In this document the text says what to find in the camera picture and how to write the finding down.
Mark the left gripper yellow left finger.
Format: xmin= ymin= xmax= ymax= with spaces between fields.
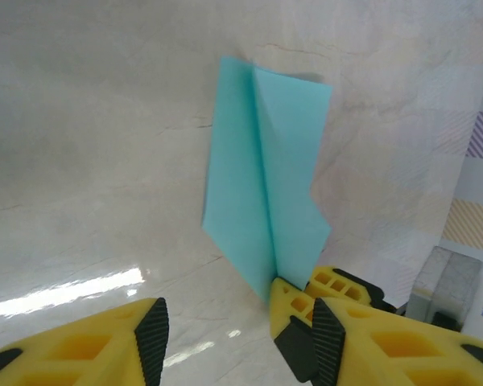
xmin=0 ymin=296 xmax=171 ymax=386

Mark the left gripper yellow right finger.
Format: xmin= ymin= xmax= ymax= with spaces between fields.
xmin=310 ymin=297 xmax=483 ymax=386

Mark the light blue paper sheet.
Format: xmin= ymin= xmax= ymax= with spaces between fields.
xmin=202 ymin=55 xmax=333 ymax=306

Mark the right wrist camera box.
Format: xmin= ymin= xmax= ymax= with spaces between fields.
xmin=406 ymin=245 xmax=483 ymax=333

